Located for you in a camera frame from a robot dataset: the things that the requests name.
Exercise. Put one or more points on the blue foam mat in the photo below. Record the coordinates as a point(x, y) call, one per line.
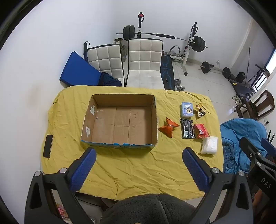
point(78, 70)

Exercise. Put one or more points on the brown wooden chair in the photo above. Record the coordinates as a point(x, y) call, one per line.
point(262, 103)

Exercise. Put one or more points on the black exercise machine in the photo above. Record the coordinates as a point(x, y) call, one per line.
point(243, 87)

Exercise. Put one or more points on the white padded chair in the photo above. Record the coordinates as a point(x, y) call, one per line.
point(144, 62)
point(106, 60)

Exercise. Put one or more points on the barbell with black plates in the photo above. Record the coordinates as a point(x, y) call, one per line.
point(198, 43)

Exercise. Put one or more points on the small barbell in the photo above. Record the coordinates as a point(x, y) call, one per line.
point(206, 67)

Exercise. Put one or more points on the dark blue cloth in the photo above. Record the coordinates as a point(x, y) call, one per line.
point(109, 80)

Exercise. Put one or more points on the gold patterned snack packet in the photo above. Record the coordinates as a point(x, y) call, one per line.
point(200, 111)

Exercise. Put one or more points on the cardboard box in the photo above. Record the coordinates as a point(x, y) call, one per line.
point(120, 127)

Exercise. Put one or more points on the yellow tablecloth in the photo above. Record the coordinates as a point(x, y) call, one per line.
point(133, 170)

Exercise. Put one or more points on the white sneaker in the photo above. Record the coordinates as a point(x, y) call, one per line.
point(236, 100)

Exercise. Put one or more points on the red packet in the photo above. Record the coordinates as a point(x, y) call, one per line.
point(201, 131)

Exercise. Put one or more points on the light blue tissue packet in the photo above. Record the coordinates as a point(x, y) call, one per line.
point(187, 109)

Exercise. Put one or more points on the blue blanket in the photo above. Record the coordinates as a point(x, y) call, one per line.
point(239, 137)

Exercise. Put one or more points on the barbell on rack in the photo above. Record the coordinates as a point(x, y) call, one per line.
point(185, 58)

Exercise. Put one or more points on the black box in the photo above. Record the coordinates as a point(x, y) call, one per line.
point(240, 77)

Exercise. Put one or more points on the black packet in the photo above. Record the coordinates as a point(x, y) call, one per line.
point(187, 129)

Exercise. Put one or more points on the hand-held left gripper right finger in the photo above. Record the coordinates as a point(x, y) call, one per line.
point(195, 170)

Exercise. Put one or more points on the metal dumbbell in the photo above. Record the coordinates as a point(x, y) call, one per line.
point(180, 87)

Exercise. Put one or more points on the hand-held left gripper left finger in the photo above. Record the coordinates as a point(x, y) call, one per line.
point(83, 170)

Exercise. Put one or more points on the grey fleece clothing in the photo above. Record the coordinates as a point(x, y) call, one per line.
point(148, 209)

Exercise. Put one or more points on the black blue bench pad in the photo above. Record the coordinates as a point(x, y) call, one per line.
point(167, 73)

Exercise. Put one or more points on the orange snack packet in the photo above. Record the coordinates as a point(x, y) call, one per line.
point(169, 128)

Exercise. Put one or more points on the black phone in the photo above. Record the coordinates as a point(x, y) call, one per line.
point(47, 146)

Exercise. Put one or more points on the white soft packet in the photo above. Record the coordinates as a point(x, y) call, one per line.
point(209, 145)

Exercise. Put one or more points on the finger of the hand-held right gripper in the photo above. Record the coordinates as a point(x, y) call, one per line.
point(251, 150)
point(268, 144)

